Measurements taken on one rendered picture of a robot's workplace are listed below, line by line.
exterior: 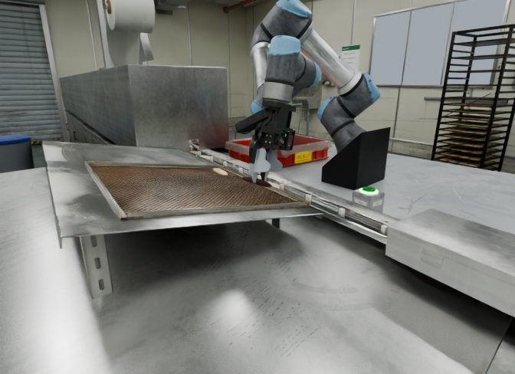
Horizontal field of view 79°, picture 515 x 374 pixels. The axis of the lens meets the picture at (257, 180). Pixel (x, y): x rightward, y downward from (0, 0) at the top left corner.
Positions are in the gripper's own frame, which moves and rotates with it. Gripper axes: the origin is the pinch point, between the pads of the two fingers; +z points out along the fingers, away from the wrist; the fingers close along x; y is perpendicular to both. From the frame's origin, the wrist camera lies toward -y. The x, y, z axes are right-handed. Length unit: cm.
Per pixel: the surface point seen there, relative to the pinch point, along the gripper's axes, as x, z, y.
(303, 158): 76, 1, -26
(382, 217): 21.6, 6.1, 28.8
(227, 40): 583, -203, -568
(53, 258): -38, 24, -29
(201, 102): 53, -19, -81
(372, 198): 26.9, 2.6, 23.7
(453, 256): -1.0, 4.0, 47.2
